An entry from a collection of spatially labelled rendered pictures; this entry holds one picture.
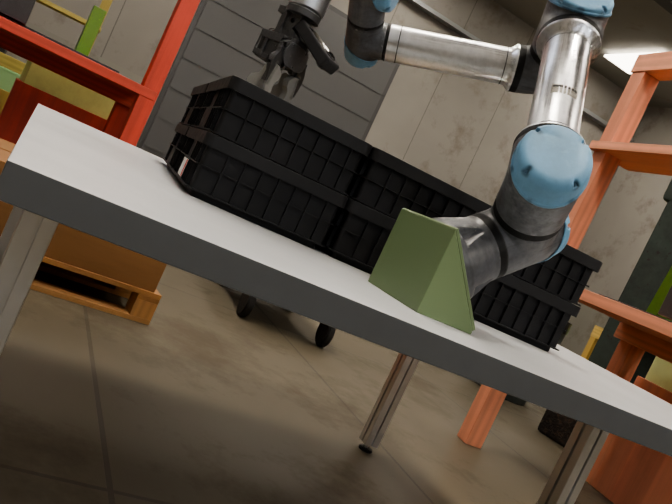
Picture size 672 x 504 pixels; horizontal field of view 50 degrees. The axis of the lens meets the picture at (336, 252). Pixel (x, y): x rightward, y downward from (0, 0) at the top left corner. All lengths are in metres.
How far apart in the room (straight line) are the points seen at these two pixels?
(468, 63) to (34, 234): 0.89
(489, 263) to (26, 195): 0.71
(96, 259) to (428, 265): 2.11
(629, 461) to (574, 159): 3.21
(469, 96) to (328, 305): 11.55
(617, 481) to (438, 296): 3.23
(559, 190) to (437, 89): 10.97
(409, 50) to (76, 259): 1.89
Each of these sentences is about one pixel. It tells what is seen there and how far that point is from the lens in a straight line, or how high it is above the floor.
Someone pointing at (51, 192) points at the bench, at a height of 0.69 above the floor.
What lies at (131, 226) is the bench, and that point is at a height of 0.68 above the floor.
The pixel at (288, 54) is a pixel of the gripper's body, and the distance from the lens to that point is 1.44.
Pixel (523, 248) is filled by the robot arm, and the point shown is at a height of 0.86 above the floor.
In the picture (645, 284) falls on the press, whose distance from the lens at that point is 4.97.
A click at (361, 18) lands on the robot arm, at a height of 1.15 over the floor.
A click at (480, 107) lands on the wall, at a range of 12.48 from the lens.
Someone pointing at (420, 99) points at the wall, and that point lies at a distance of 11.91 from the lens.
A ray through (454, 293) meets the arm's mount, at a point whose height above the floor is 0.75.
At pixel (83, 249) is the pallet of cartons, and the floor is 0.22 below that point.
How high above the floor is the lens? 0.79
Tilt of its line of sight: 3 degrees down
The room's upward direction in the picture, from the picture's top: 25 degrees clockwise
